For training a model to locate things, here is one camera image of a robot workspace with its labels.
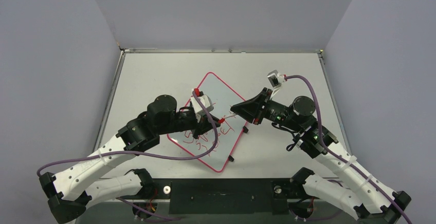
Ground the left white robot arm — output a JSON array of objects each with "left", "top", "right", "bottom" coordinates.
[{"left": 37, "top": 89, "right": 220, "bottom": 223}]

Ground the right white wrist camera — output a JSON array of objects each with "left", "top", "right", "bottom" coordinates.
[{"left": 267, "top": 70, "right": 286, "bottom": 99}]

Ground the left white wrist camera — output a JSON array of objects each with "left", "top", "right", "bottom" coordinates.
[{"left": 190, "top": 88, "right": 214, "bottom": 119}]

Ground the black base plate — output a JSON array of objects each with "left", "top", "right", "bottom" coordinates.
[{"left": 120, "top": 178, "right": 328, "bottom": 216}]

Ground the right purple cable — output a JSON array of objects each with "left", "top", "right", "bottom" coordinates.
[{"left": 282, "top": 74, "right": 413, "bottom": 224}]

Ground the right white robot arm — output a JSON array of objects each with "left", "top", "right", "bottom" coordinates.
[{"left": 230, "top": 88, "right": 411, "bottom": 223}]

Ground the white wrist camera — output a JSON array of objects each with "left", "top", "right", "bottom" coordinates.
[
  {"left": 267, "top": 70, "right": 286, "bottom": 99},
  {"left": 190, "top": 88, "right": 214, "bottom": 119}
]

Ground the pink framed whiteboard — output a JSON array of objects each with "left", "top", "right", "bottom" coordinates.
[{"left": 166, "top": 72, "right": 249, "bottom": 174}]

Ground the red capped whiteboard marker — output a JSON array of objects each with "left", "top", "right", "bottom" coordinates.
[{"left": 223, "top": 112, "right": 237, "bottom": 119}]

